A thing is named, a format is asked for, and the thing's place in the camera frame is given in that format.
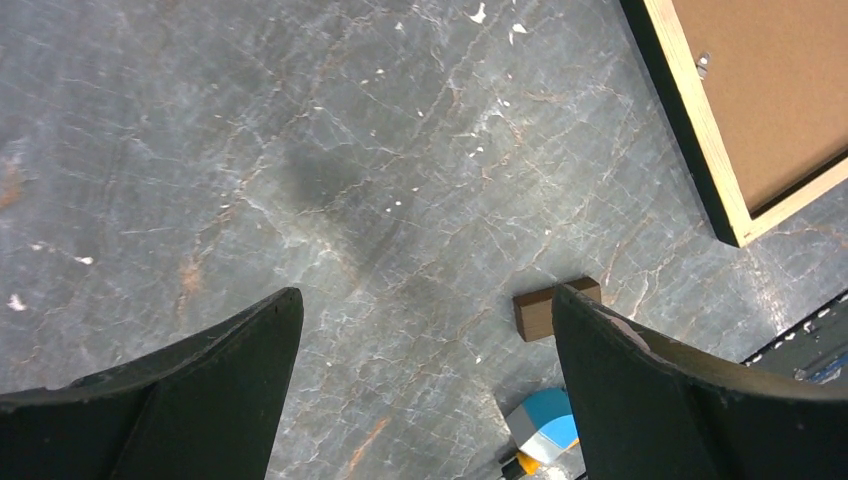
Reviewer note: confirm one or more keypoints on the blue grey eraser block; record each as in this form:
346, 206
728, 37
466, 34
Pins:
543, 425

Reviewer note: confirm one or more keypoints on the small brown wooden block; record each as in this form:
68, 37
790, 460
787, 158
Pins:
533, 310

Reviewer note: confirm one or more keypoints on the black picture frame with photo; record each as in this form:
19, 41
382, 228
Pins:
756, 95

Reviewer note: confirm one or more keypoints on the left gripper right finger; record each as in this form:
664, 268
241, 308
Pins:
647, 406

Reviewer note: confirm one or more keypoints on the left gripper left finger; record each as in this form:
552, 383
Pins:
205, 407

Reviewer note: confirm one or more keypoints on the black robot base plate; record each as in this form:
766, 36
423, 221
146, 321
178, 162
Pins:
814, 350

